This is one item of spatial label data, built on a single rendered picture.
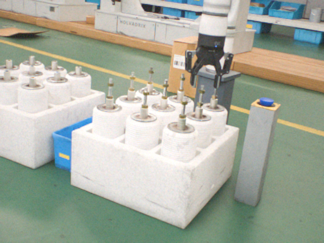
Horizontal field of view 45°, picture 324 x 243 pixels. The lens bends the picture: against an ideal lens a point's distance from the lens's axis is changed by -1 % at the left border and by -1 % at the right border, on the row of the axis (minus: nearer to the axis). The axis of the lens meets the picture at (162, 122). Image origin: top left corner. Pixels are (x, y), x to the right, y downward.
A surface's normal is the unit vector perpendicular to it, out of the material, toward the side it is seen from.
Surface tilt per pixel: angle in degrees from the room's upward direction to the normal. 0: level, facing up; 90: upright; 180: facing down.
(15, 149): 90
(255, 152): 90
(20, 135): 90
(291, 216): 0
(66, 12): 90
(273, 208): 0
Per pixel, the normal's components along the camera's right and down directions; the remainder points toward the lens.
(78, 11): 0.80, 0.28
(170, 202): -0.47, 0.26
